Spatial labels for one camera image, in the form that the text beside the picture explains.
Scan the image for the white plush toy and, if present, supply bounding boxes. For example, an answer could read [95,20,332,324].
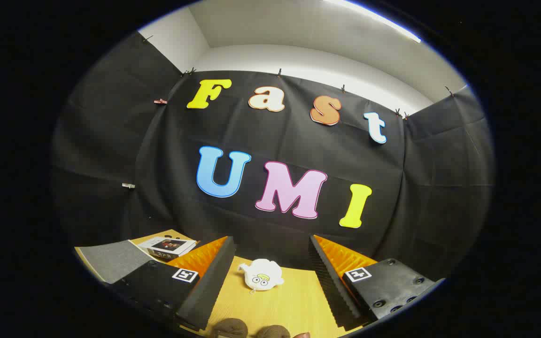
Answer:
[238,258,284,294]

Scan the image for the white portrait book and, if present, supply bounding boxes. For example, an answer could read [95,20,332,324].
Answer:
[138,237,197,261]

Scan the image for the brown fuzzy shoe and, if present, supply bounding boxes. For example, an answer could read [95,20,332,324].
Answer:
[212,318,248,338]
[256,325,291,338]

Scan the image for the grey fabric storage box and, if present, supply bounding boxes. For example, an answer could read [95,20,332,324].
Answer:
[74,239,158,284]

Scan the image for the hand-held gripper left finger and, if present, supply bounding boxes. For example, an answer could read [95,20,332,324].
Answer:
[111,236,236,331]

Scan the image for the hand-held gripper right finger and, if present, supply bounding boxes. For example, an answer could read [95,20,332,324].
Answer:
[308,235,446,330]

